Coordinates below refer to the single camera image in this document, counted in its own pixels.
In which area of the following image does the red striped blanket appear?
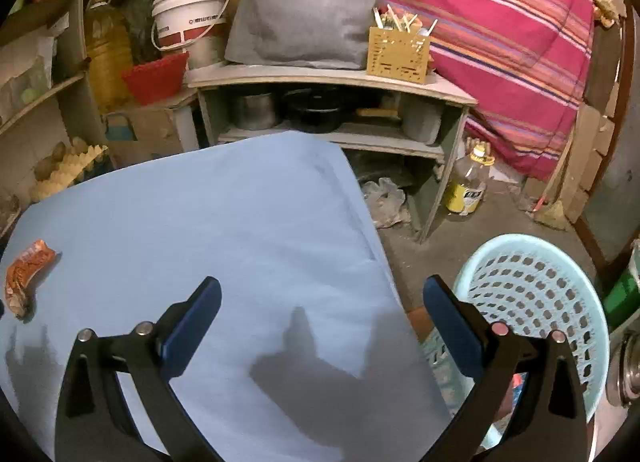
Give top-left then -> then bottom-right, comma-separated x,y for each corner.
222,0 -> 597,181

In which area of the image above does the yellow perforated utensil holder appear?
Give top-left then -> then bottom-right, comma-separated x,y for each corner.
366,26 -> 432,85

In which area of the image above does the orange wrapper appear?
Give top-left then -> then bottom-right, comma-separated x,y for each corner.
4,239 -> 59,319

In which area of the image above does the cardboard box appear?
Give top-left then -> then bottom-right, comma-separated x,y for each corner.
102,89 -> 202,169

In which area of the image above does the light blue tablecloth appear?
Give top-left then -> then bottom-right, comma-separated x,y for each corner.
0,131 -> 453,462

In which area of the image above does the grey pot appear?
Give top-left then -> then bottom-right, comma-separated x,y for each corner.
402,94 -> 444,144

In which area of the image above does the grey low shelf unit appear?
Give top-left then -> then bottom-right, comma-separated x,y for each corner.
187,62 -> 479,244

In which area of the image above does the white plastic bucket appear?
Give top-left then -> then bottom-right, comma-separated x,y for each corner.
150,0 -> 231,52

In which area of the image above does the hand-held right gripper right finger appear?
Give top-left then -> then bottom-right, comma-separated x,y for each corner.
422,275 -> 589,462

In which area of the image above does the green container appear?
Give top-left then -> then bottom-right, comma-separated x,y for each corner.
602,241 -> 640,329

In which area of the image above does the light blue perforated basket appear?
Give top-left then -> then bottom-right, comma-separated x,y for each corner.
419,233 -> 612,452

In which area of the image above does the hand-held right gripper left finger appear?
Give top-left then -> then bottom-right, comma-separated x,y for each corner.
54,276 -> 223,462

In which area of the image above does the bundle of utensils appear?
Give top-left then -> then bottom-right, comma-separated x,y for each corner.
372,4 -> 441,39

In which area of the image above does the red plastic basket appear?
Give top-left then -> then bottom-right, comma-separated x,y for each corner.
120,52 -> 190,106

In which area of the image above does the steel vessel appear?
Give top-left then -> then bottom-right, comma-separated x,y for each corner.
606,329 -> 640,409

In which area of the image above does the yellow egg tray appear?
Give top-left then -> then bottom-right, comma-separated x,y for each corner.
30,137 -> 109,204

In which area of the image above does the crumpled plastic bag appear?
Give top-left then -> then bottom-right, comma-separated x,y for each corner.
361,177 -> 407,229

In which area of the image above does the small steel pot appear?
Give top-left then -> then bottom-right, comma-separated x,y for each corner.
229,91 -> 279,131

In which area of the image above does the black pan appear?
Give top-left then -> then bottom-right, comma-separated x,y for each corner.
279,87 -> 352,133

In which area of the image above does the potato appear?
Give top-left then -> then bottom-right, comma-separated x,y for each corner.
33,141 -> 69,181

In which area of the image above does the wooden shelf unit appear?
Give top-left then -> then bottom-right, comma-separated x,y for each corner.
0,0 -> 109,225

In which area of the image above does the grey fabric bag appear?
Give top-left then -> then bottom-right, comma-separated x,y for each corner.
223,0 -> 380,71

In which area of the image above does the broom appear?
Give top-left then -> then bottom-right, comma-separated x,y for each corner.
531,136 -> 574,231

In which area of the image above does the yellow oil jug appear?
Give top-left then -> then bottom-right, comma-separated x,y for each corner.
83,0 -> 135,114

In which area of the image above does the clear bottle yellow label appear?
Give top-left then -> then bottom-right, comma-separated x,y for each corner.
444,144 -> 496,216

